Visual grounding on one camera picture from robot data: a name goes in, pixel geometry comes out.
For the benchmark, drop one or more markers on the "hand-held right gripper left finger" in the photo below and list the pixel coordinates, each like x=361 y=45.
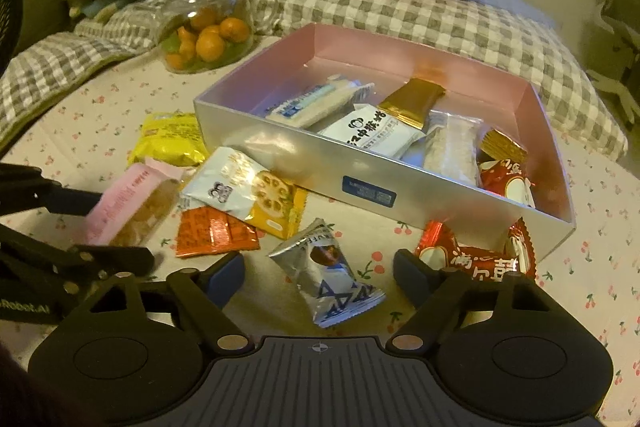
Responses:
x=225 y=277

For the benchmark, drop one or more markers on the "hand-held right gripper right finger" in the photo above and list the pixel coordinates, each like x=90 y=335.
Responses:
x=407 y=274

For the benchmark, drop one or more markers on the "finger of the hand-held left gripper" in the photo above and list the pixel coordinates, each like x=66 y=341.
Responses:
x=115 y=259
x=65 y=202

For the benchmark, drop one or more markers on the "orange snack packet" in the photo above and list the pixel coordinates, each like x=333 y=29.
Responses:
x=210 y=232

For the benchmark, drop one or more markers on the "pink snack packet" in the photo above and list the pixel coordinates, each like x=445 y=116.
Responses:
x=125 y=202

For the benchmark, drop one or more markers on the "red candy packet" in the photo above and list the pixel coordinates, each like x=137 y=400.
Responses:
x=470 y=257
x=505 y=182

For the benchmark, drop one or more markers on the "silver packet with blue triangles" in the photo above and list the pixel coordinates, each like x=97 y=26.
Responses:
x=325 y=277

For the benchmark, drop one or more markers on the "white and yellow snack packet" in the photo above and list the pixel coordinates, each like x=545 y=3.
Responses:
x=235 y=182

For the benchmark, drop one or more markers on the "long clear cracker packet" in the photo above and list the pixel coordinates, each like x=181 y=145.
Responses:
x=452 y=147

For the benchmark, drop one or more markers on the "silver box with pink inside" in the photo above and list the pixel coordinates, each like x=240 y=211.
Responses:
x=300 y=157

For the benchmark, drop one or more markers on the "white packet with black print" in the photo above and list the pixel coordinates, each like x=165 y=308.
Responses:
x=370 y=132

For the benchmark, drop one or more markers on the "clear wafer packet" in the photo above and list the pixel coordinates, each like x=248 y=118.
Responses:
x=502 y=147

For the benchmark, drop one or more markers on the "gold snack packet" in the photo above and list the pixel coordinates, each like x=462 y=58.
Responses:
x=412 y=99

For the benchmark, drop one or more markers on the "long white barcode packet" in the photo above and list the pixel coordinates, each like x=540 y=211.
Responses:
x=310 y=102

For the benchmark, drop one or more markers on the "cherry print tablecloth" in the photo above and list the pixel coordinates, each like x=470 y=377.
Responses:
x=100 y=107

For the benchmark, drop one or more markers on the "black fan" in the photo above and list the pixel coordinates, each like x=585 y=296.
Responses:
x=6 y=7

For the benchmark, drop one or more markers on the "glass jar with small oranges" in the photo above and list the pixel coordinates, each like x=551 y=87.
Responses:
x=210 y=7

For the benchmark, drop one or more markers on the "grey checked blanket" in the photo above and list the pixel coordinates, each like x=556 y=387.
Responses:
x=425 y=12

